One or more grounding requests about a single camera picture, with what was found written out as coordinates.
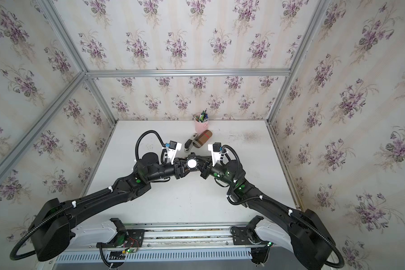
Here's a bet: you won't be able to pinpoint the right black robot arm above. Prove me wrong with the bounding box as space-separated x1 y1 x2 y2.
201 142 345 270

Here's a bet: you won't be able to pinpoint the aluminium mounting rail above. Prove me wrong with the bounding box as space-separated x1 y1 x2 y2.
43 221 328 264

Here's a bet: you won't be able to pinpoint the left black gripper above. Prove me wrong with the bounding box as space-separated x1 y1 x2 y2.
146 157 198 185

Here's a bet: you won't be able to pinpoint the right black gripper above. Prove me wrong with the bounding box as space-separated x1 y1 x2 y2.
192 156 237 190

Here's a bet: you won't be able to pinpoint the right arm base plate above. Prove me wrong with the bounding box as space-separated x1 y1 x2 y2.
229 226 276 247

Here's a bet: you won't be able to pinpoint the black sport watch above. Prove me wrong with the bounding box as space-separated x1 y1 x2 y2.
186 153 199 171

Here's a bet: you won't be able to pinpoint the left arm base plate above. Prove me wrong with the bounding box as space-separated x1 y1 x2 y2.
96 229 145 249

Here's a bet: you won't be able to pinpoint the black and beige stapler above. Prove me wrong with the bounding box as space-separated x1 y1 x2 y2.
184 133 199 153

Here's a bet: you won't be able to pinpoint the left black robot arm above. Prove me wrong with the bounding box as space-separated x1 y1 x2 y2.
10 141 181 262

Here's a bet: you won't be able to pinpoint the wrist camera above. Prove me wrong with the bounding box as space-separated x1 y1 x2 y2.
163 141 182 164
208 142 223 166

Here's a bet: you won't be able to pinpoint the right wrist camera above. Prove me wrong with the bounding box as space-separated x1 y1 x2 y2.
208 142 223 166

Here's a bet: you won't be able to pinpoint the pens in bucket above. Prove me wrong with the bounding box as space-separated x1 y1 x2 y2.
193 110 209 123

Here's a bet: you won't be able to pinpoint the pink pen bucket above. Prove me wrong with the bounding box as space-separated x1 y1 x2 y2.
194 120 209 134

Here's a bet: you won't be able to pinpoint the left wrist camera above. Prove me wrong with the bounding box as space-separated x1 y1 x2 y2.
163 141 182 164

